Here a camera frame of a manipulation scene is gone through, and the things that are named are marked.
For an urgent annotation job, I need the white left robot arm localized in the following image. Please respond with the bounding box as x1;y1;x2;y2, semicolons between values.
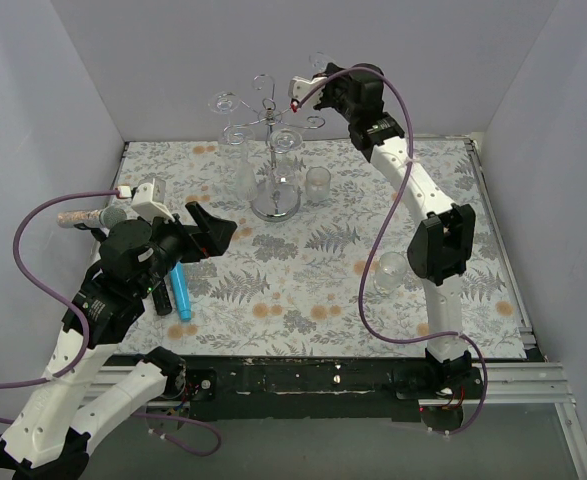
0;202;237;479

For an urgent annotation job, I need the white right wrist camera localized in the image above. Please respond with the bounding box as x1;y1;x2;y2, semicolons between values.
288;76;326;112

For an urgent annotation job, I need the clear wine glass back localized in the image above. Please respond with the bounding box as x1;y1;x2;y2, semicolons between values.
309;51;332;75

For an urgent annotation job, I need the short glass front right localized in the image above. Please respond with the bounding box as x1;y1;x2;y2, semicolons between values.
373;252;408;294

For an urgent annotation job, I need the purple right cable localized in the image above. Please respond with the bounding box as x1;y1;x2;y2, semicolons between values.
292;67;489;436

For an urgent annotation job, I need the black base frame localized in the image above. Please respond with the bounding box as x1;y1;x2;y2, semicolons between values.
62;349;487;424

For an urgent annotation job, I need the purple cable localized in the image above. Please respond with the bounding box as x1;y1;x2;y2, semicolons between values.
0;188;222;457
292;67;489;436

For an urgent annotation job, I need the ribbed short glass near rack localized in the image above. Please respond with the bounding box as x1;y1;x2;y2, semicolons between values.
305;167;331;203

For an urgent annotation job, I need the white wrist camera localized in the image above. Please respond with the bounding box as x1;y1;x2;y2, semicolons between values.
115;177;174;223
288;76;326;112

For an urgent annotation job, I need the chrome wine glass rack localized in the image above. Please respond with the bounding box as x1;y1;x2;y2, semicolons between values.
208;74;325;223

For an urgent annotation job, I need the glitter silver microphone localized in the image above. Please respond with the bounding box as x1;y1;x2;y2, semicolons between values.
57;206;127;229

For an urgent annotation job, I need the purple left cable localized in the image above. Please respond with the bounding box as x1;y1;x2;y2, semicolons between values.
0;188;222;457

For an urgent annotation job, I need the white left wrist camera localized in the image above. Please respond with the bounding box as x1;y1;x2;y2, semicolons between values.
115;177;174;223

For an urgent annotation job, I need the blue microphone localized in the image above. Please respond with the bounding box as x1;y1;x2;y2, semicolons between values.
170;263;192;322

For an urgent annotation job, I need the ribbed stemmed wine glass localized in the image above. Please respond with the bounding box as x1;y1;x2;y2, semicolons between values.
233;125;258;202

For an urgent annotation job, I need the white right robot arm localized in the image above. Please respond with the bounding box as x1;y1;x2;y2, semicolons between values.
291;63;476;398

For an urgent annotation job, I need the floral table cloth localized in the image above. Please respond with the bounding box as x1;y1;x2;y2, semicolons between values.
67;139;529;359

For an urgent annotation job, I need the black microphone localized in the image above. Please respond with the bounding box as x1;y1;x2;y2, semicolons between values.
152;280;173;317

